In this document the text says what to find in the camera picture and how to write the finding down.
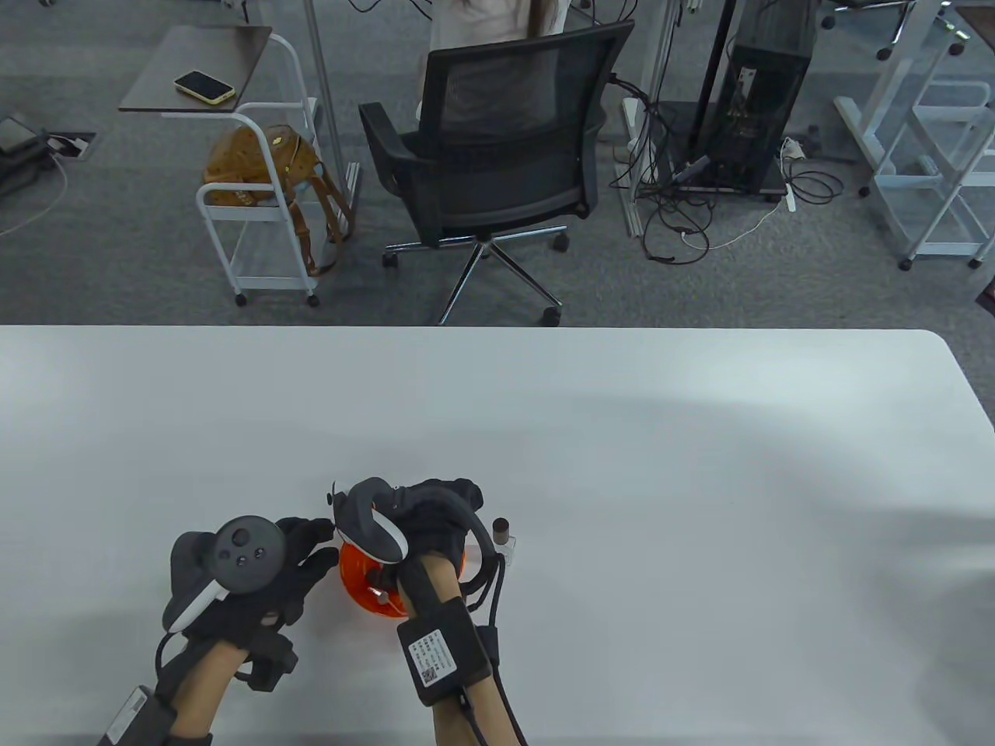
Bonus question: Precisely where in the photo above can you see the person's right hand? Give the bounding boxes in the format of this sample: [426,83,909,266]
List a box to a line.
[373,478,498,599]

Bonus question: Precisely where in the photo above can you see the person's left hand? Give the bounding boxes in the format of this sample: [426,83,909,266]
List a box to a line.
[187,517,340,692]

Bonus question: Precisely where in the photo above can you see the orange plastic bowl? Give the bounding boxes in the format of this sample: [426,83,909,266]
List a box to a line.
[339,536,467,619]

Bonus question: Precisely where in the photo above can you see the person's left forearm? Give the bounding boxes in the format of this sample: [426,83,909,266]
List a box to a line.
[155,641,250,746]

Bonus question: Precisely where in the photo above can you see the person's right forearm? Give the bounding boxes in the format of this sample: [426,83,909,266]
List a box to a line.
[400,556,529,746]

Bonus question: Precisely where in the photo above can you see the grey left hand controller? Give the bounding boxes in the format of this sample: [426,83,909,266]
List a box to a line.
[162,517,287,632]

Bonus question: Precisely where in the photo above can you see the grey hand controller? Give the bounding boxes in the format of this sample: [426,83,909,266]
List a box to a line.
[162,517,287,632]
[333,477,500,599]

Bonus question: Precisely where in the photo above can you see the grey right hand controller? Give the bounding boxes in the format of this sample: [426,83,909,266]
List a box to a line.
[333,477,500,599]

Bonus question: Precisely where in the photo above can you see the black right wrist sensor box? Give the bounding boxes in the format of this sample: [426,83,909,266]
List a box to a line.
[396,597,492,706]

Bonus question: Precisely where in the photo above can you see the black wrist sensor box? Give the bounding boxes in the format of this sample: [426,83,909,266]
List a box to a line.
[396,597,492,706]
[97,684,176,746]

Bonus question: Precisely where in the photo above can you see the black left wrist sensor box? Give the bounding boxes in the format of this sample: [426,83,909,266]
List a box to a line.
[97,684,176,746]

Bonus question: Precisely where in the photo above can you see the black mesh office chair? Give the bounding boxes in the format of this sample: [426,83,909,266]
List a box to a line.
[358,19,637,327]

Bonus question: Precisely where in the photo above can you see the white desk leg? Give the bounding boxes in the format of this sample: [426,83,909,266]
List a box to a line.
[620,0,679,238]

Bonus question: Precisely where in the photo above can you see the brown leather bag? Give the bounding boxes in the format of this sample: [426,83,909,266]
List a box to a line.
[204,124,357,278]

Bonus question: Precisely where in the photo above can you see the yellow smartphone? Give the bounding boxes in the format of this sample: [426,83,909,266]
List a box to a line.
[173,70,237,106]

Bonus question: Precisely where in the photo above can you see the white cart with dark top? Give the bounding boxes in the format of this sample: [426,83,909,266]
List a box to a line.
[118,25,321,308]

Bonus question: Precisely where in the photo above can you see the black floor device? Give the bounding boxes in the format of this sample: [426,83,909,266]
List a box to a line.
[0,115,40,195]

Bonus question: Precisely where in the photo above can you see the black desk leg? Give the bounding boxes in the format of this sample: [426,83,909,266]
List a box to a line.
[688,0,738,156]

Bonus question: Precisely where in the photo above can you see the black computer tower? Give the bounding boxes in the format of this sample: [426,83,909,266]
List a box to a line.
[700,0,819,191]

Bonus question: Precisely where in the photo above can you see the white rolling rack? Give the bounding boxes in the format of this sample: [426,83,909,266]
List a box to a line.
[871,78,995,271]

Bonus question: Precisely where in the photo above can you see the chair base with castors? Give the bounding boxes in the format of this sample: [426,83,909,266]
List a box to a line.
[820,0,969,61]

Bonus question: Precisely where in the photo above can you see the black right glove cable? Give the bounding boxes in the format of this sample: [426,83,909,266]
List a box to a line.
[463,567,529,746]

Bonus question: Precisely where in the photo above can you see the tangle of black cables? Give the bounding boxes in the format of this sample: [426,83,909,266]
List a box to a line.
[595,70,844,265]

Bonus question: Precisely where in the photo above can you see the white desk frame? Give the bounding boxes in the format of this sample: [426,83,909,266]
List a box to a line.
[836,0,961,199]

